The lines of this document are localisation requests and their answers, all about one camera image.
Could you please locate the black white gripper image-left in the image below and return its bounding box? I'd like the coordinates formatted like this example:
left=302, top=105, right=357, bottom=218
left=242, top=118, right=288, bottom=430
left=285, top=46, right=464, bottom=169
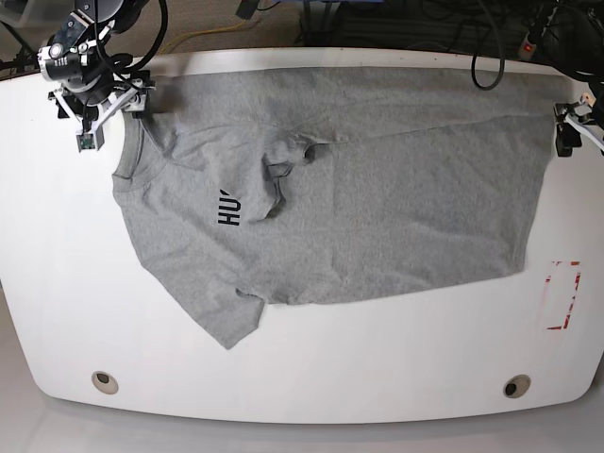
left=38, top=13, right=155, bottom=135

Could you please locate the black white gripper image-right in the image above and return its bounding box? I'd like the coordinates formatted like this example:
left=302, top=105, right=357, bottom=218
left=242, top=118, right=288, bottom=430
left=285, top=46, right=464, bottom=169
left=553, top=92, right=603, bottom=158

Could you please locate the grey T-shirt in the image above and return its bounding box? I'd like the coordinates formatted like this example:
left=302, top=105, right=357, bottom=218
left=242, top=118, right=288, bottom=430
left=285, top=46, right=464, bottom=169
left=112, top=67, right=571, bottom=349

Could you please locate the red tape marking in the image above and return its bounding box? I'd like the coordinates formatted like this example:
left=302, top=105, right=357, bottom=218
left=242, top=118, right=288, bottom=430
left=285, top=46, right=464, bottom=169
left=540, top=260, right=581, bottom=331

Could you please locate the right table grommet hole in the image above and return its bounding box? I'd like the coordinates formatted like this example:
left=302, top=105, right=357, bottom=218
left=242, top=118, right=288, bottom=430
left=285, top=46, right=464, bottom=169
left=503, top=375, right=531, bottom=399

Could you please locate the table grommet hole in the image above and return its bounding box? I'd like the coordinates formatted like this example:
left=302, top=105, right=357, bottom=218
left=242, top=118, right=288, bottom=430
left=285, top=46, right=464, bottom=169
left=92, top=371, right=119, bottom=395
left=503, top=375, right=531, bottom=399

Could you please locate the left table grommet hole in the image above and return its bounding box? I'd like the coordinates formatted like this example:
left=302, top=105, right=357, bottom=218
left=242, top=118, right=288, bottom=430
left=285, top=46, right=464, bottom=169
left=92, top=371, right=119, bottom=395

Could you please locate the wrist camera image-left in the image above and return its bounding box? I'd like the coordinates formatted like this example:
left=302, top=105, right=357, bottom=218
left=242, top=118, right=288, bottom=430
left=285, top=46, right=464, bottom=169
left=76, top=129, right=105, bottom=152

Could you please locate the black arm cable image-right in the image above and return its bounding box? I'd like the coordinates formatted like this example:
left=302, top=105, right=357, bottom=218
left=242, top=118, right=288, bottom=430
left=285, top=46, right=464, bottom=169
left=469, top=0, right=509, bottom=92

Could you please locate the black arm cable image-left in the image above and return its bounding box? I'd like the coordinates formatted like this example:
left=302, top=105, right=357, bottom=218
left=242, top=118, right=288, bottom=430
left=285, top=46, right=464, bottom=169
left=109, top=0, right=169, bottom=75

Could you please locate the yellow cable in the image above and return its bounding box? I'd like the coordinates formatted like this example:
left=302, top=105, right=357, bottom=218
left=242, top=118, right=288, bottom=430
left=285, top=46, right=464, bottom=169
left=161, top=16, right=265, bottom=56

